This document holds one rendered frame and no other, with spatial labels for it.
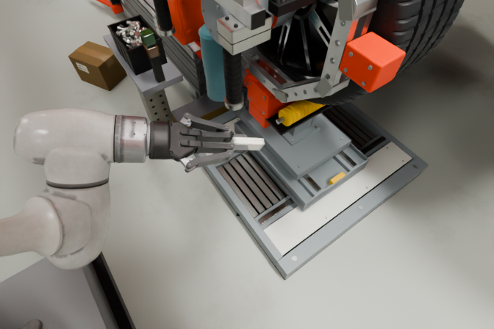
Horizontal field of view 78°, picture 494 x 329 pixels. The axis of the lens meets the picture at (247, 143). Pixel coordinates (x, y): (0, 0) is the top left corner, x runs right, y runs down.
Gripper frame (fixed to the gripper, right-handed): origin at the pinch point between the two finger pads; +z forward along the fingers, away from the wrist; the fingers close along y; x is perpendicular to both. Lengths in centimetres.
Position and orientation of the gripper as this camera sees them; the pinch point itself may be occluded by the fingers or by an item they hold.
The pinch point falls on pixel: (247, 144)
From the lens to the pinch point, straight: 66.2
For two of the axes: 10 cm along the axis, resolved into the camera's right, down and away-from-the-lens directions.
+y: -1.3, -8.8, 4.5
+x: -3.2, 4.7, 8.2
